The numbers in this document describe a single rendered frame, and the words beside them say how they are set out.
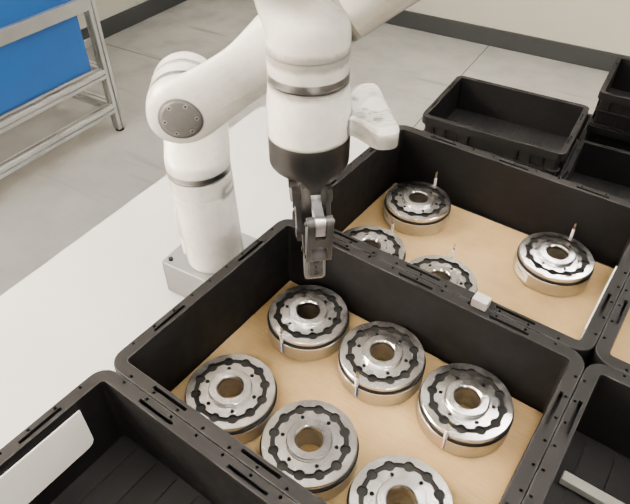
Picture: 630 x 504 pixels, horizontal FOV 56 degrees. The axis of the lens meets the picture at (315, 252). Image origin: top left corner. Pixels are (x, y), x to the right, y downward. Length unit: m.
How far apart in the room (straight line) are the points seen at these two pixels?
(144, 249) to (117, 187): 1.44
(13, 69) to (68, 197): 0.51
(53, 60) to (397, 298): 2.10
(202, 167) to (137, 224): 0.38
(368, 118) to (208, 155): 0.36
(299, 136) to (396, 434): 0.35
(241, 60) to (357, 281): 0.30
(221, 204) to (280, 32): 0.43
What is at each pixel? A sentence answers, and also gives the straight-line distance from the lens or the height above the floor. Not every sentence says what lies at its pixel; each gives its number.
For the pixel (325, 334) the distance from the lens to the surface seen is 0.72.
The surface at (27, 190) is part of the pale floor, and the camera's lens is 2.67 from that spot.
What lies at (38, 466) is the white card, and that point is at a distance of 0.65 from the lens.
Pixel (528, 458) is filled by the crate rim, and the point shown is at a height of 0.93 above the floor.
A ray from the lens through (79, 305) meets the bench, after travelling 1.05.
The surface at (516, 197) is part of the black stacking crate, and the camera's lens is 0.94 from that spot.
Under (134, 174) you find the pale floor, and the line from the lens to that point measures 2.61.
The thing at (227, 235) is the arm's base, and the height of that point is 0.84.
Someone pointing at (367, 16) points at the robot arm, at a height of 1.17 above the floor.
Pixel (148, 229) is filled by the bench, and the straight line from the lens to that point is 1.16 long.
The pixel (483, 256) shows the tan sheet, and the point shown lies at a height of 0.83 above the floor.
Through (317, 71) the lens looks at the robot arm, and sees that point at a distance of 0.48.
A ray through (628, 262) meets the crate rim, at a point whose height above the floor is 0.93.
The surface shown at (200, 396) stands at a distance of 0.68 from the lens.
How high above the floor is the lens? 1.42
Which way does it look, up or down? 42 degrees down
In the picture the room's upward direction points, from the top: straight up
